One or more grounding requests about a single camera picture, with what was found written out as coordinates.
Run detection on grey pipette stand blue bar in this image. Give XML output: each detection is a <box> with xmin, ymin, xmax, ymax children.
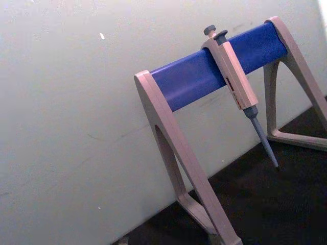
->
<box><xmin>133</xmin><ymin>16</ymin><xmax>327</xmax><ymax>245</ymax></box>

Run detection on grey pipette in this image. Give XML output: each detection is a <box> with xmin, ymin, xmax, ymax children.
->
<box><xmin>200</xmin><ymin>24</ymin><xmax>279</xmax><ymax>168</ymax></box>

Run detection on black table cloth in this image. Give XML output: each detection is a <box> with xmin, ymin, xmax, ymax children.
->
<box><xmin>112</xmin><ymin>95</ymin><xmax>327</xmax><ymax>245</ymax></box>

